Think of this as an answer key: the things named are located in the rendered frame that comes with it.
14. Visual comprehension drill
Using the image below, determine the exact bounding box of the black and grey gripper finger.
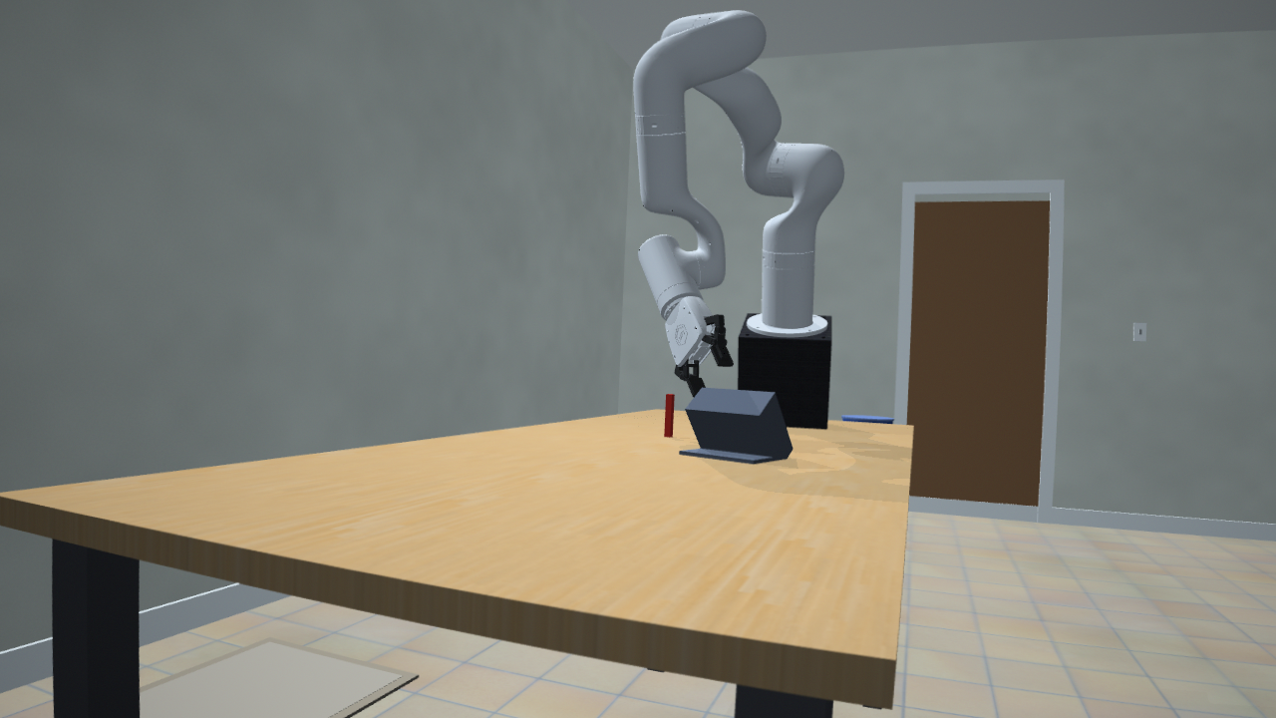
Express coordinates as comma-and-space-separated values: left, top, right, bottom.
675, 358, 706, 397
702, 314, 734, 367

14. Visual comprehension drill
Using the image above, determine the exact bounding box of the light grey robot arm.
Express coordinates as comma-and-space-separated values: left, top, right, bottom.
634, 10, 843, 338

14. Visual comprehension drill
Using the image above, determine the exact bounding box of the red rectangular bar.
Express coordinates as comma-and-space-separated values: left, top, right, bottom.
664, 394, 675, 437

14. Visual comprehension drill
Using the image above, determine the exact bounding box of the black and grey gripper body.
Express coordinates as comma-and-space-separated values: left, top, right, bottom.
664, 296, 715, 367

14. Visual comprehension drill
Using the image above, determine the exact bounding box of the blue-grey sloped panel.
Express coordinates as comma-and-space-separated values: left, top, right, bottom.
679, 388, 794, 465

